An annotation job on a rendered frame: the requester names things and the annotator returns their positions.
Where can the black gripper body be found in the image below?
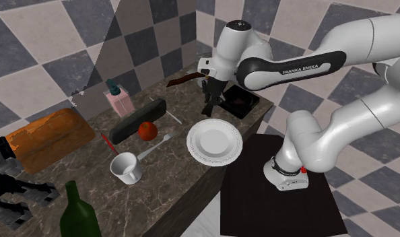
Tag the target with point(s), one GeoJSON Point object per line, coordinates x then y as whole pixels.
{"type": "Point", "coordinates": [215, 89]}

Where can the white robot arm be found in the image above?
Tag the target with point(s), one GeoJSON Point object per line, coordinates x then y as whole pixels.
{"type": "Point", "coordinates": [347, 121]}

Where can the black square tray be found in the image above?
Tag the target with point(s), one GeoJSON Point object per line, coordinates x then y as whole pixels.
{"type": "Point", "coordinates": [242, 101]}

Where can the thin white stick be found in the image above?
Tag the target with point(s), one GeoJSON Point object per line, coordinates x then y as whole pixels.
{"type": "Point", "coordinates": [172, 116]}

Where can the white round plate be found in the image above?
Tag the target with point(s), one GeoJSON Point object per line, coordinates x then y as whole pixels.
{"type": "Point", "coordinates": [214, 142]}

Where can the red apple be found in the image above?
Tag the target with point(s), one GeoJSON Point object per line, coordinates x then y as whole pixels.
{"type": "Point", "coordinates": [147, 131]}

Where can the long black case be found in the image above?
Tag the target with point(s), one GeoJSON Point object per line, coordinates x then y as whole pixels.
{"type": "Point", "coordinates": [137, 120]}

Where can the silver fork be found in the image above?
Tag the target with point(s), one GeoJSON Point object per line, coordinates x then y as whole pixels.
{"type": "Point", "coordinates": [154, 147]}

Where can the pink soap dispenser bottle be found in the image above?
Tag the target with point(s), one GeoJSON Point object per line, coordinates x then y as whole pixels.
{"type": "Point", "coordinates": [120, 102]}

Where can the red pen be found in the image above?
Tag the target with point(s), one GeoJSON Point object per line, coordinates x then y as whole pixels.
{"type": "Point", "coordinates": [109, 143]}

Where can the white mug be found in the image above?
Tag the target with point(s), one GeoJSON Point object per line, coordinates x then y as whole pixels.
{"type": "Point", "coordinates": [124, 167]}

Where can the dark robot stand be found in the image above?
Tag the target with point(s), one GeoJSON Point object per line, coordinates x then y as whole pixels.
{"type": "Point", "coordinates": [252, 203]}

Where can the brown bread loaf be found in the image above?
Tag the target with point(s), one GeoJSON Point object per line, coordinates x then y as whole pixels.
{"type": "Point", "coordinates": [49, 138]}

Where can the dark green glass bottle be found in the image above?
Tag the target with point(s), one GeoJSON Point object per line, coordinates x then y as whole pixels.
{"type": "Point", "coordinates": [79, 216]}

